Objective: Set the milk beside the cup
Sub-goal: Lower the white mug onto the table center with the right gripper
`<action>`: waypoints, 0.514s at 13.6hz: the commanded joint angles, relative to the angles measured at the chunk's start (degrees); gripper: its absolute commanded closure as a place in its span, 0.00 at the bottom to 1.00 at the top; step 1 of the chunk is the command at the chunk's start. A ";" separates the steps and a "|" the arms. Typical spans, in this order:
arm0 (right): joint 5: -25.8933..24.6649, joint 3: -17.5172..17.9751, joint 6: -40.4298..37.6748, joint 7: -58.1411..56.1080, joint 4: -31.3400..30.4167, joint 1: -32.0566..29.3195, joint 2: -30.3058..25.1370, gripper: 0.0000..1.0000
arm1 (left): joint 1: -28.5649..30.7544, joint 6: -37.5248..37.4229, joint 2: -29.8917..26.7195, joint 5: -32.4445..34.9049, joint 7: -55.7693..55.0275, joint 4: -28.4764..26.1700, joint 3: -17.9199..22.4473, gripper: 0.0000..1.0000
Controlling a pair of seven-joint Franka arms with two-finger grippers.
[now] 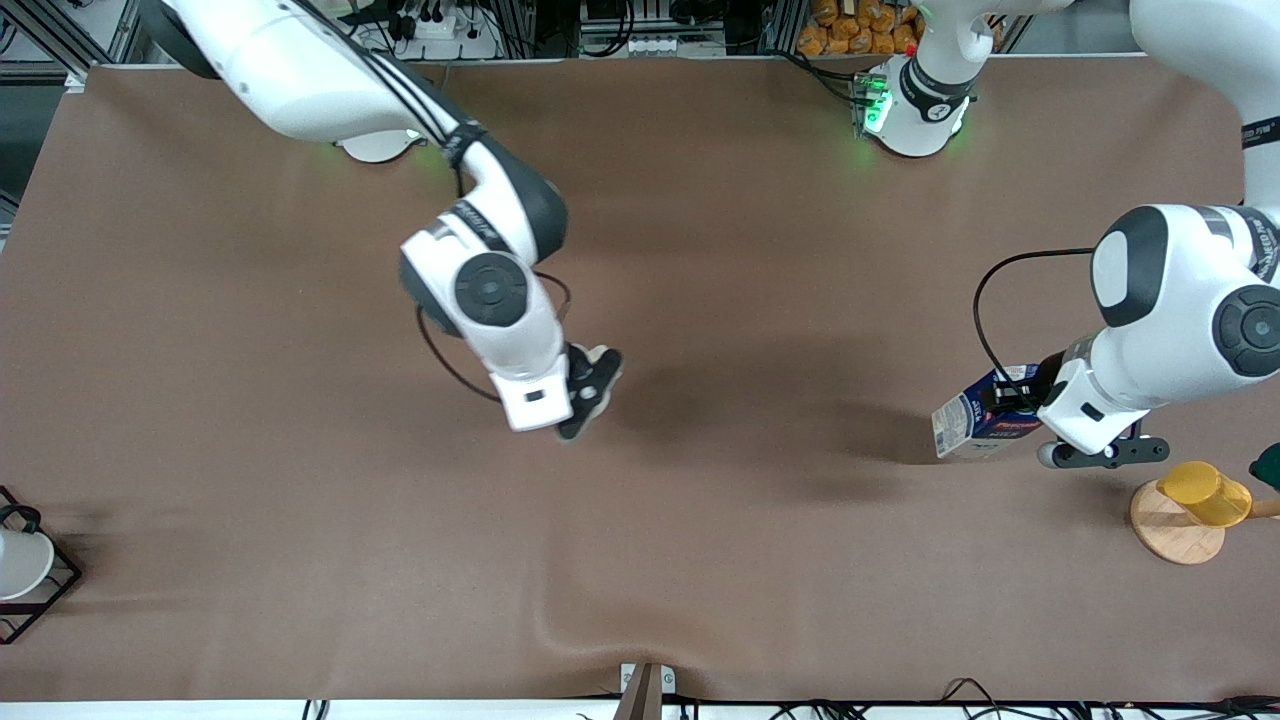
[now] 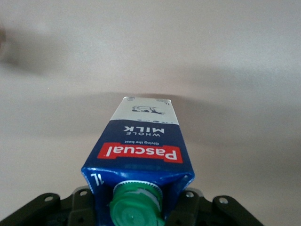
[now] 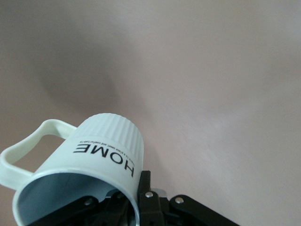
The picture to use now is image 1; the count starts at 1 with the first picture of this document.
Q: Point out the dark green object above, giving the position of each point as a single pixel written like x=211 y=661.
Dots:
x=1268 y=468

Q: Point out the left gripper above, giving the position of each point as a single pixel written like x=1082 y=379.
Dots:
x=1046 y=372

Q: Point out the yellow plastic cup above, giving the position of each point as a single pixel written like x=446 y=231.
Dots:
x=1205 y=495

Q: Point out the blue milk carton green cap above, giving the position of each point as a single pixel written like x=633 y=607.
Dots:
x=960 y=425

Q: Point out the plain white cup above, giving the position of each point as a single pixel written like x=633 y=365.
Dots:
x=20 y=565

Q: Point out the white power strip with plugs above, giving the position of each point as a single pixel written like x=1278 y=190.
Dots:
x=440 y=30

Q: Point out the round wooden cup stand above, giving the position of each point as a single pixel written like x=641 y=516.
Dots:
x=1175 y=540

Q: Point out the pile of orange snack bags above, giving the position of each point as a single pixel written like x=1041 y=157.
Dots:
x=860 y=30

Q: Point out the aluminium frame post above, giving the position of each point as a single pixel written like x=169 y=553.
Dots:
x=60 y=40

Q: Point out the brown table cloth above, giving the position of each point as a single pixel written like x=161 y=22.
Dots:
x=700 y=560

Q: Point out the white empty power strip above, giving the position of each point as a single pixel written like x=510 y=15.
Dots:
x=650 y=45

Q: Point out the small metal bracket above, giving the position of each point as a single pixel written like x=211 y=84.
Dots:
x=628 y=678

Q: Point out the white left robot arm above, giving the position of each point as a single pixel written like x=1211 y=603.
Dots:
x=1180 y=290

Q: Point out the brown mount post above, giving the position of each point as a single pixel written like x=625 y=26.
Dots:
x=640 y=703

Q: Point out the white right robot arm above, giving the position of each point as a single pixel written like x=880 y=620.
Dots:
x=300 y=70

